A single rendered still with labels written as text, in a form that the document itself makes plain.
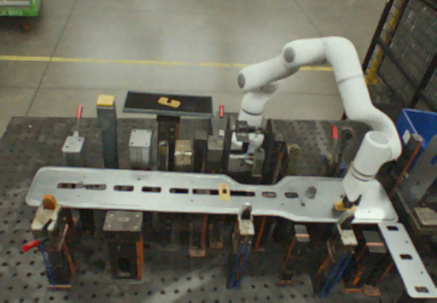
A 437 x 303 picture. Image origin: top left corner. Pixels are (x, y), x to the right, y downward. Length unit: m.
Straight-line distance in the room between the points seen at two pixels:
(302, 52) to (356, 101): 0.27
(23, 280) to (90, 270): 0.24
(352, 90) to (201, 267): 0.90
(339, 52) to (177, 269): 1.02
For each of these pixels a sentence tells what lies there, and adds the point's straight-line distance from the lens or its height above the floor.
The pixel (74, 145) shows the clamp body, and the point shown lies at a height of 1.06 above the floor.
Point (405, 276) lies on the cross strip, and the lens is 1.46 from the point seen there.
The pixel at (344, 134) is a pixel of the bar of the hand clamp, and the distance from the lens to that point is 1.56.
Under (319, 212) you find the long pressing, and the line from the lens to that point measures 1.49.
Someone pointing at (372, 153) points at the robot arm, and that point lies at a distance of 1.32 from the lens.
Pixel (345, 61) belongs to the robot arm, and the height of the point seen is 1.51.
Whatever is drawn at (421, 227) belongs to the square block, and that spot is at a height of 1.04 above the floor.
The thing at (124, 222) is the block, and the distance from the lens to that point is 1.32.
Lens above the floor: 2.07
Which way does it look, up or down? 39 degrees down
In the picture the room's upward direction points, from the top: 8 degrees clockwise
